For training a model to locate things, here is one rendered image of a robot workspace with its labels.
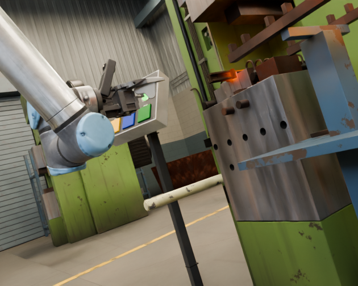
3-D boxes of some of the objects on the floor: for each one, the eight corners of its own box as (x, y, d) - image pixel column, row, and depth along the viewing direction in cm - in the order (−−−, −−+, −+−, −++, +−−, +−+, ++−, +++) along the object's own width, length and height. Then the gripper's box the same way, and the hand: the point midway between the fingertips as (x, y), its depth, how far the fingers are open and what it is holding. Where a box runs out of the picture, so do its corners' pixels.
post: (205, 319, 154) (141, 104, 161) (200, 317, 157) (137, 106, 164) (211, 315, 156) (148, 102, 163) (207, 313, 160) (144, 105, 166)
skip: (203, 190, 722) (192, 154, 727) (159, 198, 873) (150, 167, 878) (238, 176, 794) (228, 143, 799) (192, 185, 945) (184, 158, 950)
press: (65, 248, 497) (16, 70, 515) (46, 245, 596) (5, 96, 613) (177, 204, 629) (134, 63, 646) (146, 207, 727) (111, 85, 745)
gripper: (89, 127, 98) (146, 116, 108) (109, 108, 81) (175, 97, 92) (82, 100, 98) (139, 92, 109) (100, 76, 82) (166, 68, 92)
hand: (153, 85), depth 100 cm, fingers open, 14 cm apart
